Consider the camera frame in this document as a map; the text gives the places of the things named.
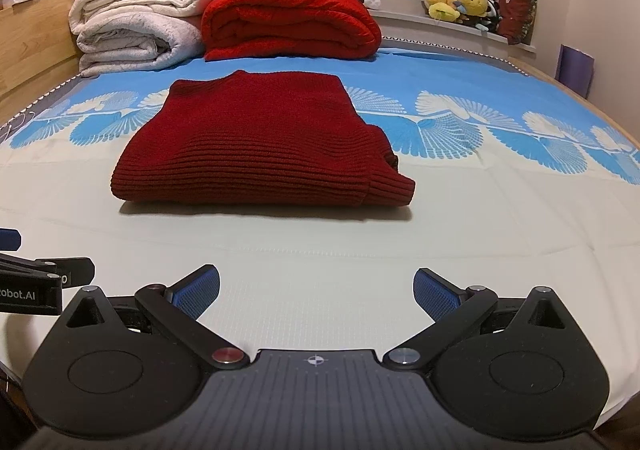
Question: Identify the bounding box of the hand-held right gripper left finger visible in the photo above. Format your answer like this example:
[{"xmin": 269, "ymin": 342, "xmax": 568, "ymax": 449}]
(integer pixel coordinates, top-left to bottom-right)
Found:
[{"xmin": 62, "ymin": 265, "xmax": 250, "ymax": 371}]

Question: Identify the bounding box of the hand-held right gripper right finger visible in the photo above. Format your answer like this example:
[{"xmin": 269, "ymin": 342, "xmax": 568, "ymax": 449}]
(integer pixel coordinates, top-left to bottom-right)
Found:
[{"xmin": 382, "ymin": 268, "xmax": 576, "ymax": 371}]

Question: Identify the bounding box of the dark red knit sweater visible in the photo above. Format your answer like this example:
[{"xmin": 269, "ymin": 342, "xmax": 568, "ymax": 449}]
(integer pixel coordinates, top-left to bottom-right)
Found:
[{"xmin": 111, "ymin": 70, "xmax": 417, "ymax": 207}]

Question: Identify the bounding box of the blue white patterned bed sheet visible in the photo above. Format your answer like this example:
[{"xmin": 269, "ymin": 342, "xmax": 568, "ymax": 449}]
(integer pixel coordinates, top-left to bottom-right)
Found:
[{"xmin": 0, "ymin": 48, "xmax": 640, "ymax": 426}]

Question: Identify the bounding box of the white fluffy folded blanket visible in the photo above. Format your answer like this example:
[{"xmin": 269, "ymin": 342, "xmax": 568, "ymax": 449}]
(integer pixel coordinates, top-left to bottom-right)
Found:
[{"xmin": 75, "ymin": 13, "xmax": 206, "ymax": 78}]

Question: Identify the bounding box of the purple folder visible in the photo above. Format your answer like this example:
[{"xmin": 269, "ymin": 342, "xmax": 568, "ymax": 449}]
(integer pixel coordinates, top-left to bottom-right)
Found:
[{"xmin": 556, "ymin": 44, "xmax": 596, "ymax": 98}]

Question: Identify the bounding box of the white window sill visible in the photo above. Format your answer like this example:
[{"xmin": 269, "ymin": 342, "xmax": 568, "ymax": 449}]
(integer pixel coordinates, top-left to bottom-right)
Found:
[{"xmin": 372, "ymin": 10, "xmax": 538, "ymax": 54}]

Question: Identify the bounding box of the yellow green plush toy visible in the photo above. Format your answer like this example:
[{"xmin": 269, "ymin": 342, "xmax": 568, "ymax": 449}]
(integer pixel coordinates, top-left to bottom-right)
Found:
[{"xmin": 425, "ymin": 2, "xmax": 462, "ymax": 22}]

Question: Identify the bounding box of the red folded blanket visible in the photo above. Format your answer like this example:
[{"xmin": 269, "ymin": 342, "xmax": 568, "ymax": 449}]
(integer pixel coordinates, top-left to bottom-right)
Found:
[{"xmin": 201, "ymin": 0, "xmax": 383, "ymax": 62}]

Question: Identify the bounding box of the dark red cushion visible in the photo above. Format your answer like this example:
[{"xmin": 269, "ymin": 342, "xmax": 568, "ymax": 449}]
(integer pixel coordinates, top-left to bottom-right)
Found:
[{"xmin": 497, "ymin": 0, "xmax": 538, "ymax": 45}]

